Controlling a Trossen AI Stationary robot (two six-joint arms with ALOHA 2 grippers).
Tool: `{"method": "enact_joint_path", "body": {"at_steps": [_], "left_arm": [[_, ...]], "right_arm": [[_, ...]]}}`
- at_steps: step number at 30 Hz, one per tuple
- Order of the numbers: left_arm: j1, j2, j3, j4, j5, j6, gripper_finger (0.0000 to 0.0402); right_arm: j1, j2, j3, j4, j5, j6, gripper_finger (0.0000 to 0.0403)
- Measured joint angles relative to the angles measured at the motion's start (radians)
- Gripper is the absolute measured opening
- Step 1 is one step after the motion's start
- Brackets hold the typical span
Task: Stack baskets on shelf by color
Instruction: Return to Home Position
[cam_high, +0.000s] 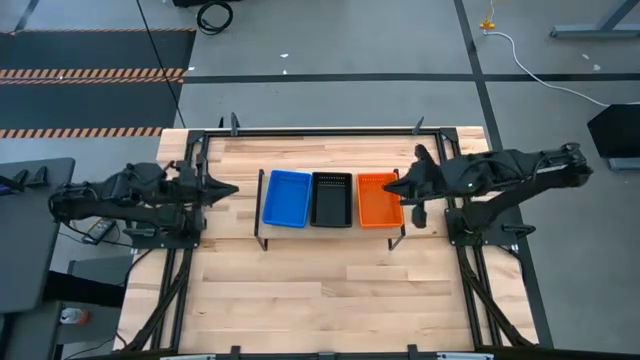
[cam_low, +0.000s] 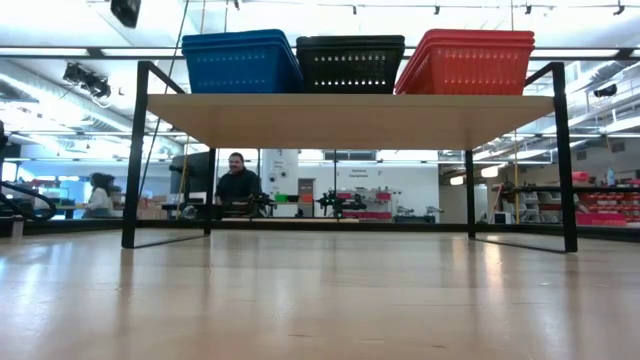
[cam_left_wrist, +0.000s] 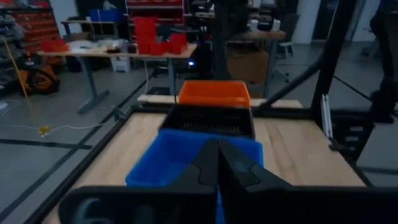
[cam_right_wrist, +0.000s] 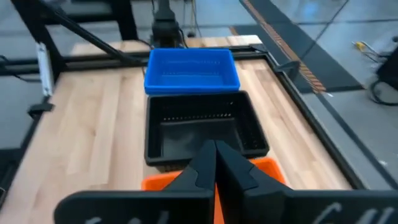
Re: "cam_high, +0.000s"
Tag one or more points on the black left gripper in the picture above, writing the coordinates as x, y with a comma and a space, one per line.
185, 187

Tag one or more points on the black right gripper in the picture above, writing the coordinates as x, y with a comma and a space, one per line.
435, 182

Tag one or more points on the orange plastic basket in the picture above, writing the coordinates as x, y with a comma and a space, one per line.
377, 202

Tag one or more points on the blue plastic basket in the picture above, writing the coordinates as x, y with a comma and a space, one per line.
287, 200

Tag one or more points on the black plastic basket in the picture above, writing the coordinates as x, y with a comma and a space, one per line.
331, 205

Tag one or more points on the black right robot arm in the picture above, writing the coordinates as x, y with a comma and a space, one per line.
520, 170

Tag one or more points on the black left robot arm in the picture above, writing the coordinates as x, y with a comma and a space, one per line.
100, 192

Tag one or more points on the wooden shelf black metal legs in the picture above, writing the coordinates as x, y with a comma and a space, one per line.
330, 233

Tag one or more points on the black power adapter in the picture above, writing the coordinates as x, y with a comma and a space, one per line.
99, 231

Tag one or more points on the clear bottle orange cap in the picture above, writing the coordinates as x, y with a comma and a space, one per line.
75, 316

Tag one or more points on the dark gray desk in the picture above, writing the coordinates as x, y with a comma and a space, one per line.
30, 240

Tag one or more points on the gray metal table leg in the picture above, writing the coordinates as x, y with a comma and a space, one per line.
590, 32

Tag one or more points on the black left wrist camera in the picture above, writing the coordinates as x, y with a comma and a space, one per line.
186, 169

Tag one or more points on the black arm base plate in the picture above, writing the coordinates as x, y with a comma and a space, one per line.
505, 239
160, 243

